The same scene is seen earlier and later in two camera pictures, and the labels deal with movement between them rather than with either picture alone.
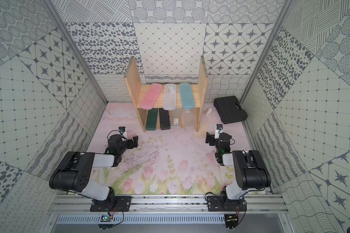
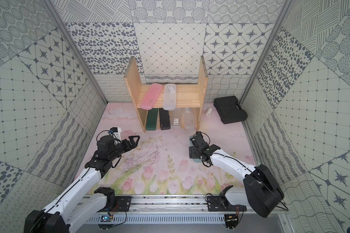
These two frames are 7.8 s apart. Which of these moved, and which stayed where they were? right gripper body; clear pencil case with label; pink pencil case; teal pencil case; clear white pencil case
Moved: right gripper body; teal pencil case
Stayed: pink pencil case; clear white pencil case; clear pencil case with label
